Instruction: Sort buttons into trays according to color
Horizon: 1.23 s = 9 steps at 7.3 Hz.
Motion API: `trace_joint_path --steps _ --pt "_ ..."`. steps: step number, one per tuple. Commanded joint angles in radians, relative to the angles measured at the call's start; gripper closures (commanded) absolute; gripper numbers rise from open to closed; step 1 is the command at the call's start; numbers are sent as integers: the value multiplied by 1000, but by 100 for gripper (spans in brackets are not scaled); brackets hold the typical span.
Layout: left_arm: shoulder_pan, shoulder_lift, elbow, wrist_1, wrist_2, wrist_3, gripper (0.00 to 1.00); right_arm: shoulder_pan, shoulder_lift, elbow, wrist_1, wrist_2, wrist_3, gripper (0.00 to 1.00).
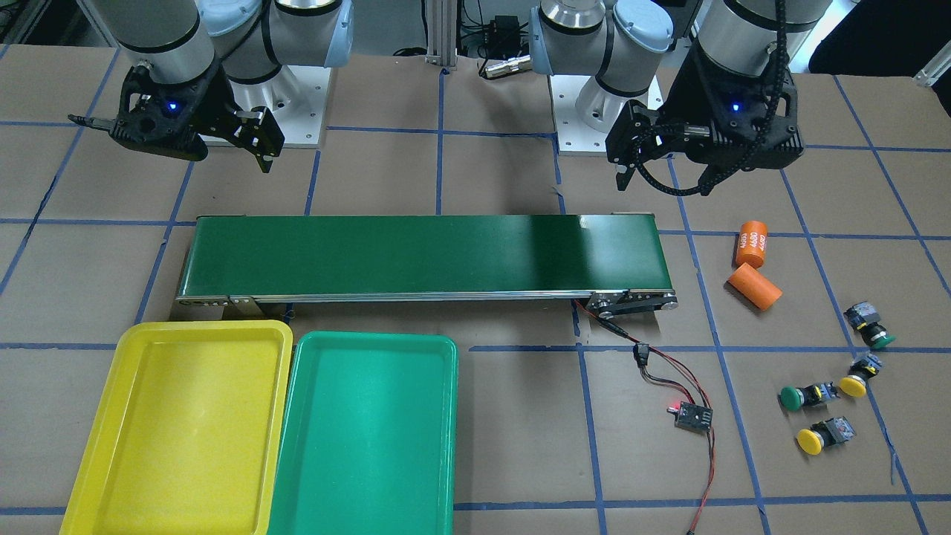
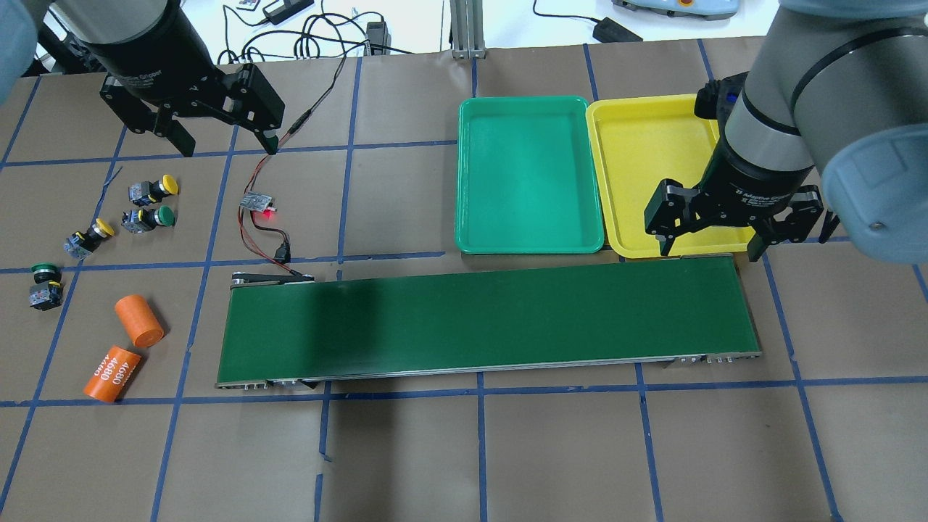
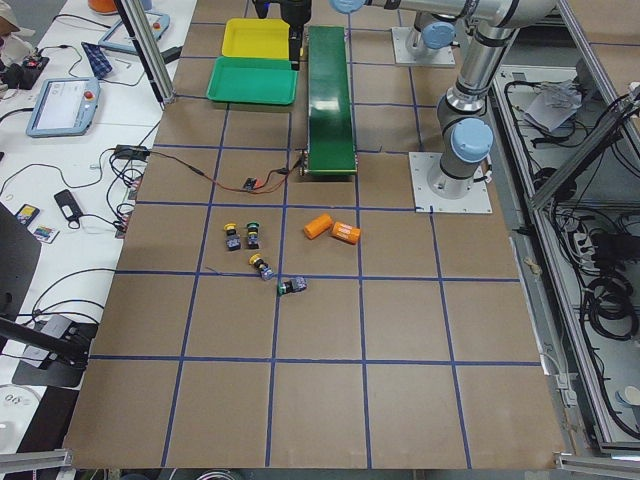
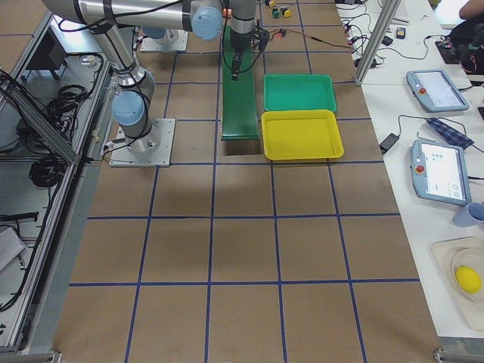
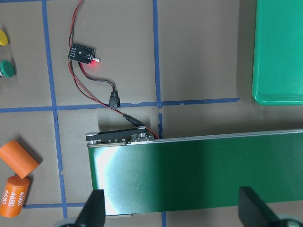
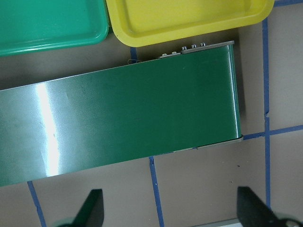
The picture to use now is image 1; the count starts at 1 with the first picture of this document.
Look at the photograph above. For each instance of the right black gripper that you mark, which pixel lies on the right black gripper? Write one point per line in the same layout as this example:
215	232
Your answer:
210	102

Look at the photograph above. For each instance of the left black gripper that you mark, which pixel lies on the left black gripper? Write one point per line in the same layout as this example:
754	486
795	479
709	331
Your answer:
682	100

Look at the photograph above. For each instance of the orange cylinder with 4680 print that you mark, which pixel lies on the orange cylinder with 4680 print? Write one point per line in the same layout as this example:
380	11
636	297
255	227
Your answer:
751	244

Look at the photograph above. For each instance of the plain orange cylinder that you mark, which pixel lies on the plain orange cylinder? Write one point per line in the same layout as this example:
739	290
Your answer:
758	290

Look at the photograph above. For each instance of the green push button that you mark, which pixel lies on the green push button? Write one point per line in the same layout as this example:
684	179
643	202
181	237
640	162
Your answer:
794	398
864	318

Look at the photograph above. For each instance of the yellow push button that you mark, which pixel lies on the yellow push button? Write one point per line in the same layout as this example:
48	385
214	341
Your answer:
856	381
828	433

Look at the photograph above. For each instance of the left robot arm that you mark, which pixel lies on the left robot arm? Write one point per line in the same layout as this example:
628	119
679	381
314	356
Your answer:
621	44

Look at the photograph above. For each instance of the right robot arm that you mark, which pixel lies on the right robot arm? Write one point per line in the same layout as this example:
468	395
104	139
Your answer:
201	69

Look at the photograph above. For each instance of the green conveyor belt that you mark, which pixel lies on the green conveyor belt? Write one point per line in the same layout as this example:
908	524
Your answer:
613	264

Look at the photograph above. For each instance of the black power adapter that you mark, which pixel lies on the black power adapter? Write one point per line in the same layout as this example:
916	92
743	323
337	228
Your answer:
503	36

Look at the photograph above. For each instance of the black sensor circuit board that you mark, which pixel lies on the black sensor circuit board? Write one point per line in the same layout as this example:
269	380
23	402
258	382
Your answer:
692	417

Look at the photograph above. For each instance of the yellow plastic tray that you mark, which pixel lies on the yellow plastic tray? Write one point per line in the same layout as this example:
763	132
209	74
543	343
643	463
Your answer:
186	435

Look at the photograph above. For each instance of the green plastic tray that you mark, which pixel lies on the green plastic tray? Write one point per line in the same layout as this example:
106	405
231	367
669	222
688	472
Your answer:
368	445

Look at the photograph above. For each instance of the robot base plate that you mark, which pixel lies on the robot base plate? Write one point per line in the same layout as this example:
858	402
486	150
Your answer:
583	114
297	111

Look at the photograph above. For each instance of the silver cable connector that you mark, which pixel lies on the silver cable connector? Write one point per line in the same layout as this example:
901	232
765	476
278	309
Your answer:
506	68

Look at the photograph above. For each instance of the aluminium frame post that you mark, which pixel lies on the aluminium frame post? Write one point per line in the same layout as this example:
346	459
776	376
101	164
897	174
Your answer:
442	33

